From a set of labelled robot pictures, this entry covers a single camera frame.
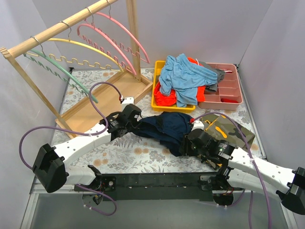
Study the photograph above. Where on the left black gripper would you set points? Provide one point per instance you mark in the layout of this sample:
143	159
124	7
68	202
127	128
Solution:
134	118

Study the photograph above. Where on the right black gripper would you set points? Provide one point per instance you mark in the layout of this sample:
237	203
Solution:
187	146

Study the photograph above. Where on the navy blue shorts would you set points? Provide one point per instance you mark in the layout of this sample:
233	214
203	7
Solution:
168	128

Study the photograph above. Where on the green wavy hanger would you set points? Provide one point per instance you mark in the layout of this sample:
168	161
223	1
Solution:
70	80

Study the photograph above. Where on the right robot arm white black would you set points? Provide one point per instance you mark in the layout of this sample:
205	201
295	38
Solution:
237	169

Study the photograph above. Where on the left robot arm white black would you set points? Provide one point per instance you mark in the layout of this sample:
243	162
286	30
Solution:
53	164

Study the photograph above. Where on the camouflage shorts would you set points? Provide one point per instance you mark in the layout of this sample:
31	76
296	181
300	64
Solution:
220	128

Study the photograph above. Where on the orange shorts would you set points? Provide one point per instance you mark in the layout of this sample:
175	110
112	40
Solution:
163	100

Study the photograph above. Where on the pink wavy hanger front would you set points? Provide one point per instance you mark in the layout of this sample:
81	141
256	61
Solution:
126	63

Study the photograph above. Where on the pink wavy hanger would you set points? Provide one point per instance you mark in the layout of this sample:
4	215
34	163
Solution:
126	63
121	45

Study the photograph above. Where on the pink wavy hanger rear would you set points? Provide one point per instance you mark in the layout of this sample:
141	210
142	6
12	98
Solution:
121	45

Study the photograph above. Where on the light blue shorts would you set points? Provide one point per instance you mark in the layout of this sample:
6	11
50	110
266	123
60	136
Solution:
184	77

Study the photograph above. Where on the yellow wavy hanger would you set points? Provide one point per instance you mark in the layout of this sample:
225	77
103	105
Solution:
73	60

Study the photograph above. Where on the floral table mat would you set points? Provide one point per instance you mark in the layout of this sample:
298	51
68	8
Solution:
133	154

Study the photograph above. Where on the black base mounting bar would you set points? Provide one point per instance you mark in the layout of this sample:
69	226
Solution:
202	186

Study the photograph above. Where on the red cloth in tray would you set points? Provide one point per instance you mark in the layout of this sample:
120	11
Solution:
232	99

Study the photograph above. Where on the pink divided tray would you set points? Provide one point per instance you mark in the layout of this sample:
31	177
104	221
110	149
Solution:
229	86

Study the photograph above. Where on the yellow plastic bin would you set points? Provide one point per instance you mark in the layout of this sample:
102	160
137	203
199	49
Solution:
174	108

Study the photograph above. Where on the grey garment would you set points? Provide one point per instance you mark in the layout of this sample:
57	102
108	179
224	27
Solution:
220	76

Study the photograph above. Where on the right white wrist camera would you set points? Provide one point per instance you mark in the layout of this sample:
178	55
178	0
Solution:
196	124

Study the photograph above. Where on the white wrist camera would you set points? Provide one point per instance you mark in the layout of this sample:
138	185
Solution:
126	100
196	124

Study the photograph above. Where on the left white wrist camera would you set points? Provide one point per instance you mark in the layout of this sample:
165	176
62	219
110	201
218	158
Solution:
126	100

